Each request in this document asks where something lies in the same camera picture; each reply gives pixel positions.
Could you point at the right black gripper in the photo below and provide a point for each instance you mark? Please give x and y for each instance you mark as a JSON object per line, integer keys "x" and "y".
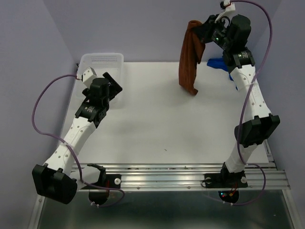
{"x": 206, "y": 29}

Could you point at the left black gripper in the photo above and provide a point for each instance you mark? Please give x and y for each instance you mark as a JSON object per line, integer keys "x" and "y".
{"x": 114, "y": 89}

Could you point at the brown towel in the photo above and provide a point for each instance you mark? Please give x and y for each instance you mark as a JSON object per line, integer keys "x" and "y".
{"x": 191, "y": 55}

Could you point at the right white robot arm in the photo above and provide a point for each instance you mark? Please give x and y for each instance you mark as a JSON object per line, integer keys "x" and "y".
{"x": 257, "y": 122}

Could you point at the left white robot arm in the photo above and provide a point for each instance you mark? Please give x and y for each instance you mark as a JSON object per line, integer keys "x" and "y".
{"x": 61, "y": 175}

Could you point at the white plastic basket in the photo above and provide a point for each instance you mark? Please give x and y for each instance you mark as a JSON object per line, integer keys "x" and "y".
{"x": 100, "y": 63}

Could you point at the blue towel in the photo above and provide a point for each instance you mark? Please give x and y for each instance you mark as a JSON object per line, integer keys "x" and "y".
{"x": 218, "y": 63}

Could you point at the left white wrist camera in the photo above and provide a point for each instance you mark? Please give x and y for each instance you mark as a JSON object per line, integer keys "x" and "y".
{"x": 87, "y": 76}

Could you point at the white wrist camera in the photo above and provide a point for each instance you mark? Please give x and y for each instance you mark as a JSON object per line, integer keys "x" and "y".
{"x": 228, "y": 8}
{"x": 87, "y": 76}

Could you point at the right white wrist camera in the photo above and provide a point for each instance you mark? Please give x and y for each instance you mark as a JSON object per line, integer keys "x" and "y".
{"x": 228, "y": 8}

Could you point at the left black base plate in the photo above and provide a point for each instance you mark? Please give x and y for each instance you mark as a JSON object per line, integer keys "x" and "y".
{"x": 106, "y": 180}

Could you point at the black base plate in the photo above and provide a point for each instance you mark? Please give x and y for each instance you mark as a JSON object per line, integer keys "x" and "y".
{"x": 106, "y": 180}
{"x": 220, "y": 181}

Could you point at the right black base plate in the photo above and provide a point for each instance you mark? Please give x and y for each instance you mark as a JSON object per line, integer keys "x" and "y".
{"x": 220, "y": 181}

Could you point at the aluminium rail frame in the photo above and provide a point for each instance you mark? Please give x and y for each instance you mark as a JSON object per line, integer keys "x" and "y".
{"x": 170, "y": 196}

